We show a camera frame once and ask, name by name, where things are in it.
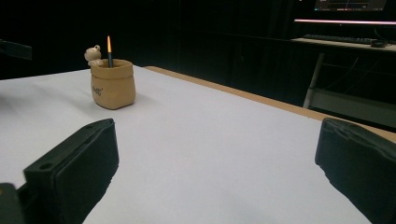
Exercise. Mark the white table cover sheet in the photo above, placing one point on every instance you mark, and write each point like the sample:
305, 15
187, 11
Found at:
199, 140

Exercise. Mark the tan bag-shaped pen holder with bear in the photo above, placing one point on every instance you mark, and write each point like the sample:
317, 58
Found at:
113, 87

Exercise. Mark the dark pen with gold tip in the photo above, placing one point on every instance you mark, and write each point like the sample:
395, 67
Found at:
109, 53

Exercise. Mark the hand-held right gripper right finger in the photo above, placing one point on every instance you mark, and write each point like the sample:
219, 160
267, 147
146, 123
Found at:
358, 161

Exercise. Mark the wide computer monitor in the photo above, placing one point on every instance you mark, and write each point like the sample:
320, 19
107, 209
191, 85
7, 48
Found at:
348, 7

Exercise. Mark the black computer mouse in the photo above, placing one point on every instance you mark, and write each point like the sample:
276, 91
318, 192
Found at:
378, 44

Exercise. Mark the background desk with metal legs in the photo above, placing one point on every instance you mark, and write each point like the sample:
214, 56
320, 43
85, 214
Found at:
348, 105

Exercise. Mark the long black keyboard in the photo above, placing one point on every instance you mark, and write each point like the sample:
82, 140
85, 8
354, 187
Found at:
337, 39

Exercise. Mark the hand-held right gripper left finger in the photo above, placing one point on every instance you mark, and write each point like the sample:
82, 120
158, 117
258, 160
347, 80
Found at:
74, 171

